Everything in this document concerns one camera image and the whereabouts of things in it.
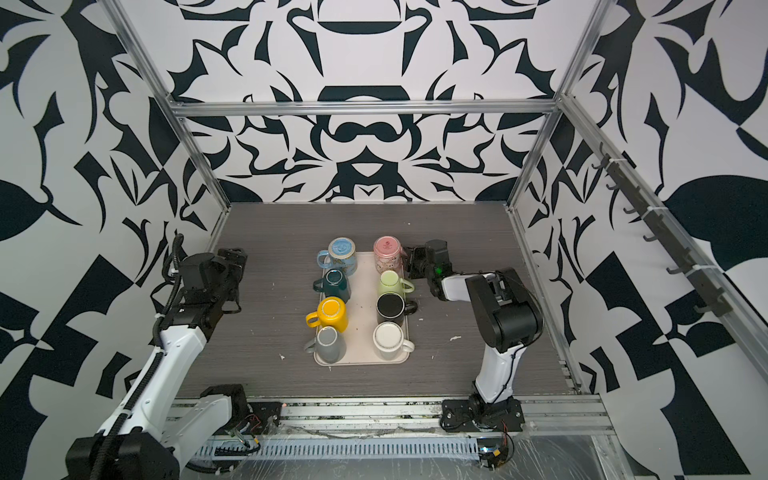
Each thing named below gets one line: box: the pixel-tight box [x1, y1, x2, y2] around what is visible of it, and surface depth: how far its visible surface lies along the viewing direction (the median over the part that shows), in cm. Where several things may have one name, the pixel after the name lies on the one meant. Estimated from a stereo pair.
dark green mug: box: [313, 268, 351, 303], surface depth 90 cm
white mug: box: [372, 321, 415, 361], surface depth 82 cm
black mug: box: [376, 292, 418, 326], surface depth 86 cm
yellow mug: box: [306, 296, 349, 333], surface depth 85 cm
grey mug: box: [304, 326, 347, 364], surface depth 79 cm
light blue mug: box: [316, 236, 358, 277], surface depth 96 cm
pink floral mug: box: [373, 235, 407, 279], surface depth 96 cm
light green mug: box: [377, 270, 415, 304], surface depth 91 cm
